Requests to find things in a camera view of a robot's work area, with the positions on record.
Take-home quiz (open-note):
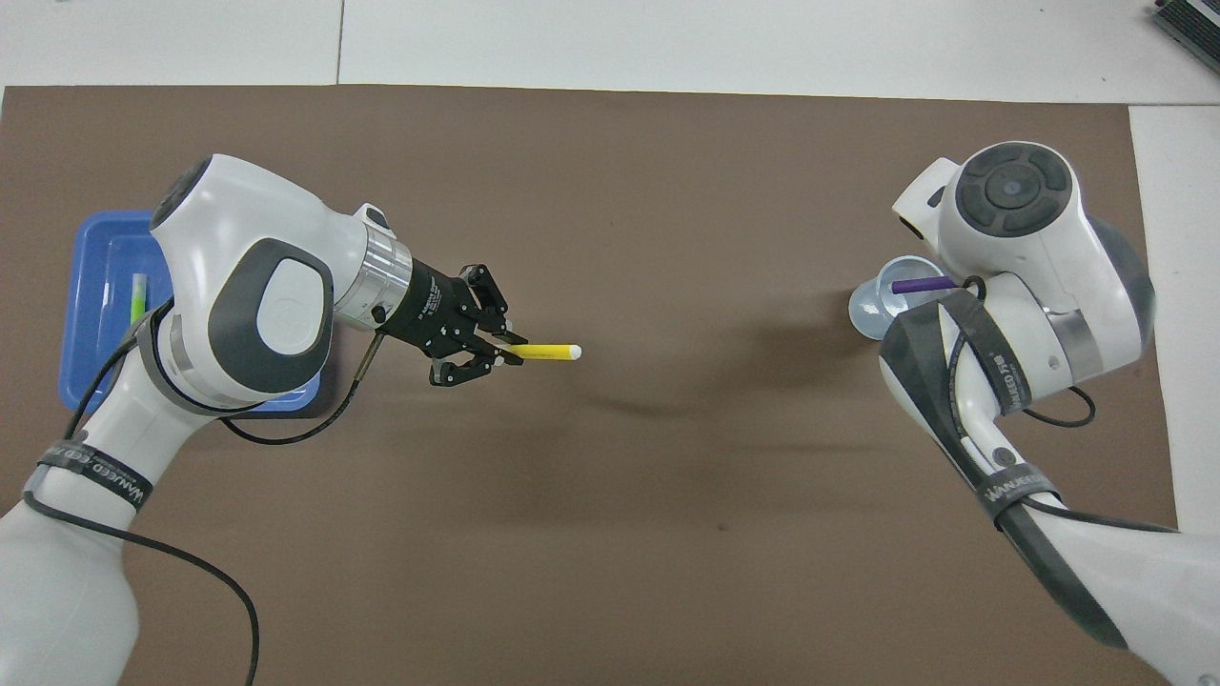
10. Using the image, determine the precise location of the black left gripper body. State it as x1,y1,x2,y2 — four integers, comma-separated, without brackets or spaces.
379,246,479,369

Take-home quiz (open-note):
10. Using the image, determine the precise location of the brown table mat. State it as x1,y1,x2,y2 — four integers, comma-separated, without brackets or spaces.
0,84,1181,686

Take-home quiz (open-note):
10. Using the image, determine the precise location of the blue plastic tray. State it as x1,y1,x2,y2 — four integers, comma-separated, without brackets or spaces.
59,210,323,416

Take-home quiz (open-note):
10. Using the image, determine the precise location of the translucent plastic cup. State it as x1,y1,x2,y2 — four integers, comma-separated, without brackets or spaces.
848,254,956,342

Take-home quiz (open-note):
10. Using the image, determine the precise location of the dark ribbed device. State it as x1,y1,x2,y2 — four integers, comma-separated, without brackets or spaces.
1150,0,1220,58

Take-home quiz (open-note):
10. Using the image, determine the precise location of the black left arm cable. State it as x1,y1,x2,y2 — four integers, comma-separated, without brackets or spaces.
19,295,388,686

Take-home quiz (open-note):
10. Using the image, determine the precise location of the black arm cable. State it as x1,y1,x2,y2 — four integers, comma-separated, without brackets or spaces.
942,275,1183,535
19,295,388,686

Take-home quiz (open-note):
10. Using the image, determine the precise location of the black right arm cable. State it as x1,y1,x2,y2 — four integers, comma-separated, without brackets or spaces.
942,275,1183,535

